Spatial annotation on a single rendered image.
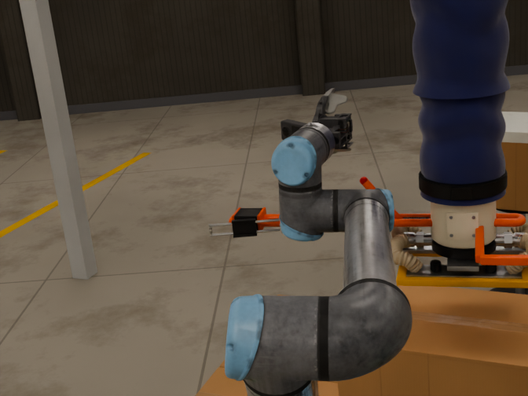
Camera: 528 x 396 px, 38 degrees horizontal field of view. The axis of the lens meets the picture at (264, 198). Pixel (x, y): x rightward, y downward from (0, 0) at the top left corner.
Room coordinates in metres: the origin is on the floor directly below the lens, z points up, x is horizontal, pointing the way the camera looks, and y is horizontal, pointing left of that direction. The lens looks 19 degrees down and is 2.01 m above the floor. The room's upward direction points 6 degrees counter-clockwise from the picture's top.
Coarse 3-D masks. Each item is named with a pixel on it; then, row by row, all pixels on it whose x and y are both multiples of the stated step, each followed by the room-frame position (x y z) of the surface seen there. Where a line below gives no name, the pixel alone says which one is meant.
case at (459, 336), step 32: (416, 288) 2.13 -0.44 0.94; (448, 288) 2.11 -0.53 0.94; (416, 320) 1.94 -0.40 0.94; (448, 320) 1.92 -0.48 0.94; (480, 320) 1.90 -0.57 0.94; (512, 320) 1.88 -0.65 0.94; (416, 352) 1.77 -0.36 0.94; (448, 352) 1.75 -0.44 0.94; (480, 352) 1.73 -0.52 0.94; (512, 352) 1.72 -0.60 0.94; (352, 384) 1.85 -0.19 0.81; (384, 384) 1.81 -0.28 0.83; (416, 384) 1.77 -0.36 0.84; (448, 384) 1.73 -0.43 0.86; (480, 384) 1.70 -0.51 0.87; (512, 384) 1.66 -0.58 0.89
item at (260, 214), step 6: (240, 210) 2.11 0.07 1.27; (246, 210) 2.10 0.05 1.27; (252, 210) 2.10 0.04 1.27; (258, 210) 2.09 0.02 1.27; (264, 210) 2.09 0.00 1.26; (234, 216) 2.06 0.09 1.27; (240, 216) 2.06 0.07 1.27; (246, 216) 2.05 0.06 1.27; (252, 216) 2.05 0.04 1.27; (258, 216) 2.04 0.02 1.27; (258, 228) 2.04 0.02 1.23
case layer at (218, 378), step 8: (224, 360) 2.51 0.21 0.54; (224, 368) 2.45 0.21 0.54; (216, 376) 2.40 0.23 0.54; (224, 376) 2.39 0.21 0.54; (208, 384) 2.35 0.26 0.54; (216, 384) 2.35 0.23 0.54; (224, 384) 2.34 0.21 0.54; (232, 384) 2.34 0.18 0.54; (240, 384) 2.33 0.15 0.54; (320, 384) 2.28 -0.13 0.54; (328, 384) 2.28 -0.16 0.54; (336, 384) 2.27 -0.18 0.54; (200, 392) 2.31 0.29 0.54; (208, 392) 2.30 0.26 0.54; (216, 392) 2.30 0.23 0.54; (224, 392) 2.29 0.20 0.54; (232, 392) 2.29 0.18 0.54; (240, 392) 2.28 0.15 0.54; (320, 392) 2.23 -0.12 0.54; (328, 392) 2.23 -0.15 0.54; (336, 392) 2.22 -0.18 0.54
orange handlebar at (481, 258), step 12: (264, 216) 2.08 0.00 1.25; (276, 216) 2.07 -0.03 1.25; (408, 216) 1.96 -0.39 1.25; (420, 216) 1.95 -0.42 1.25; (504, 216) 1.89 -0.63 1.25; (516, 216) 1.88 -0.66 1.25; (480, 228) 1.81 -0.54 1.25; (480, 240) 1.74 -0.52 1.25; (480, 252) 1.67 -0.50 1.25; (492, 264) 1.63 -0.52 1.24; (504, 264) 1.62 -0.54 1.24; (516, 264) 1.62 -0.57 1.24
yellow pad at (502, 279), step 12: (432, 264) 1.83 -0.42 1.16; (408, 276) 1.83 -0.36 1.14; (420, 276) 1.82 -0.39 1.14; (432, 276) 1.81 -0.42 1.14; (444, 276) 1.80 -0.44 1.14; (456, 276) 1.79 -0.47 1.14; (468, 276) 1.78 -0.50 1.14; (480, 276) 1.78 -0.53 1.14; (492, 276) 1.77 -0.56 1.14; (504, 276) 1.76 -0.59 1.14; (516, 276) 1.76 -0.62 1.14
